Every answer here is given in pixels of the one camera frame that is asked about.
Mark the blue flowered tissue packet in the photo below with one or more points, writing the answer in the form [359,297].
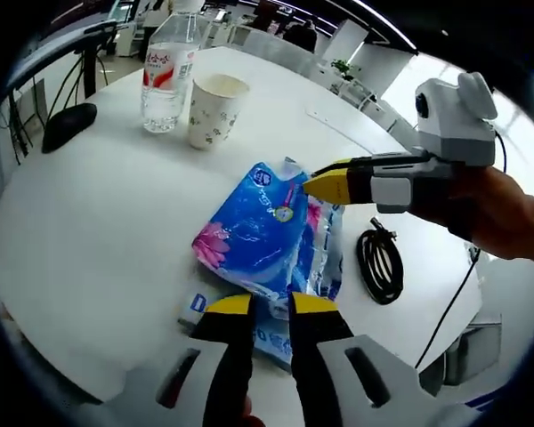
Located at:
[249,231]

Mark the grey mesh office chair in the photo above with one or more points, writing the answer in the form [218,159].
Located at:
[471,351]

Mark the green printed paper cup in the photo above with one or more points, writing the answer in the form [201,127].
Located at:
[213,120]

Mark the person's right hand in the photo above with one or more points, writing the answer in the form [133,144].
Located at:
[489,209]

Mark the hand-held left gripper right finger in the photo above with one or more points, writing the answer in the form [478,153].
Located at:
[313,369]

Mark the black computer mouse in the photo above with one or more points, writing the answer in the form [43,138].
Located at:
[69,124]

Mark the person's left hand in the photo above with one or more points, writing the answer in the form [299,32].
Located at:
[249,418]

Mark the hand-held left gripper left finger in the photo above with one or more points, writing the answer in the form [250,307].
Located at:
[227,369]

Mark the clear red label water bottle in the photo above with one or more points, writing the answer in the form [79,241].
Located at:
[167,80]

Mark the white desk partition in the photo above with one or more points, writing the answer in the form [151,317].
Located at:
[267,49]

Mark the green potted plant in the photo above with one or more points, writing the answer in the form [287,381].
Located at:
[345,69]

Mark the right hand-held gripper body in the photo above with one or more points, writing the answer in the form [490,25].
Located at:
[454,129]

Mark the white tabletop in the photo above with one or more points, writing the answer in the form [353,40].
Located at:
[115,213]

